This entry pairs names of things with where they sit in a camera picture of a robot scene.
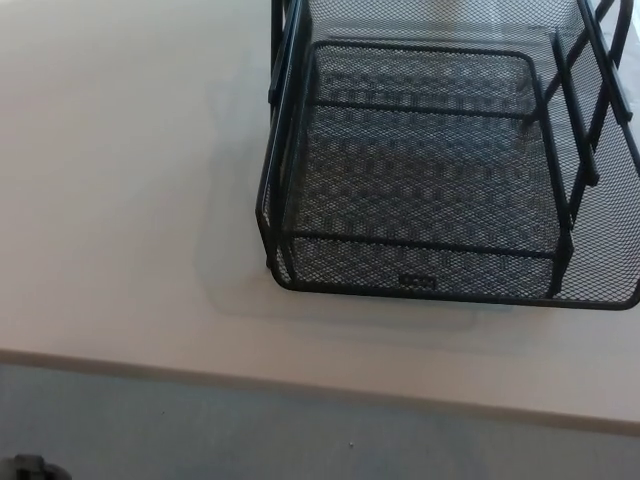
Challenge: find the black mesh tray with label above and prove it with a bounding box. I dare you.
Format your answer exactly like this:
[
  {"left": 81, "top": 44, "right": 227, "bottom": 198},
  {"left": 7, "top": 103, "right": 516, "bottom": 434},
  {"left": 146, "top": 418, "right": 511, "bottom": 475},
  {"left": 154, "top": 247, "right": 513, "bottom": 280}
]
[{"left": 279, "top": 227, "right": 575, "bottom": 301}]

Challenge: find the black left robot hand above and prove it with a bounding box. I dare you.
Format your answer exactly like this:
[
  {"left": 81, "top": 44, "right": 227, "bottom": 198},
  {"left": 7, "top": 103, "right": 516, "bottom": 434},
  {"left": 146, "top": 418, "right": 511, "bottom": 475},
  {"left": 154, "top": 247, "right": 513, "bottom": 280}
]
[{"left": 13, "top": 453, "right": 69, "bottom": 480}]

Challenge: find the large black mesh sliding tray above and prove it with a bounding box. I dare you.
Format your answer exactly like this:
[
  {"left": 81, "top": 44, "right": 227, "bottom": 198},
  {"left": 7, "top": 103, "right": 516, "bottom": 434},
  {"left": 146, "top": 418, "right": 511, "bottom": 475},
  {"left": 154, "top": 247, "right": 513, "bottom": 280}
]
[{"left": 253, "top": 0, "right": 640, "bottom": 312}]

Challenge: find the small black mesh tray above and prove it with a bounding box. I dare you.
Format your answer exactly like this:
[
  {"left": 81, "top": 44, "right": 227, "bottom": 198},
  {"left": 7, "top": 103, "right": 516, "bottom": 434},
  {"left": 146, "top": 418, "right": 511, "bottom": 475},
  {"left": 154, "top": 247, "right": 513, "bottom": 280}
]
[{"left": 305, "top": 39, "right": 547, "bottom": 124}]

